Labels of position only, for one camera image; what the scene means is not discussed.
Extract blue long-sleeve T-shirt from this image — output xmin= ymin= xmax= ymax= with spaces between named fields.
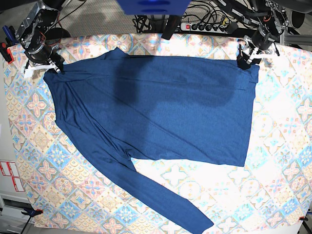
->
xmin=43 ymin=49 xmax=259 ymax=234

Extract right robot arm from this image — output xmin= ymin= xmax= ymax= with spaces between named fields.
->
xmin=15 ymin=0 xmax=65 ymax=73

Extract black clamp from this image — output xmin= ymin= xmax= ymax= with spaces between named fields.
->
xmin=21 ymin=208 xmax=43 ymax=217
xmin=299 ymin=216 xmax=308 ymax=221

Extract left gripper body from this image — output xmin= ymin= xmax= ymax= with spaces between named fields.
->
xmin=242 ymin=25 xmax=278 ymax=56

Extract black clamp lower right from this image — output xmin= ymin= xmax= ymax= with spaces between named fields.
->
xmin=299 ymin=216 xmax=308 ymax=221

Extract patterned tile tablecloth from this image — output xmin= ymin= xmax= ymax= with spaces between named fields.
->
xmin=0 ymin=45 xmax=312 ymax=234

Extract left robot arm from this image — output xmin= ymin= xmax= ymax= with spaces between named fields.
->
xmin=236 ymin=0 xmax=289 ymax=70

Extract blue clamp upper left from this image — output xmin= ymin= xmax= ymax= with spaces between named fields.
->
xmin=2 ymin=25 xmax=19 ymax=46

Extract black clamp lower left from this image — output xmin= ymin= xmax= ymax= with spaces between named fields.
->
xmin=21 ymin=208 xmax=43 ymax=217

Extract white power strip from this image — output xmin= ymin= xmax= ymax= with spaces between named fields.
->
xmin=180 ymin=22 xmax=227 ymax=34

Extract black red-striped strap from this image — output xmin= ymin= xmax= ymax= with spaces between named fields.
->
xmin=161 ymin=15 xmax=180 ymax=40

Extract red-white label stickers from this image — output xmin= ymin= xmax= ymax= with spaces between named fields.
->
xmin=0 ymin=160 xmax=25 ymax=192

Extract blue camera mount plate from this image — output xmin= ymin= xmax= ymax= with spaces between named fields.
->
xmin=117 ymin=0 xmax=191 ymax=15

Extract red-black clamp upper left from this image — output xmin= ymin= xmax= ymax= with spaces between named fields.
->
xmin=0 ymin=42 xmax=14 ymax=64

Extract round black base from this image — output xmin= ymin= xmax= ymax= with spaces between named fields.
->
xmin=45 ymin=28 xmax=71 ymax=40

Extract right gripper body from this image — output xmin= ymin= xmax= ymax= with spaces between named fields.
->
xmin=24 ymin=44 xmax=63 ymax=65

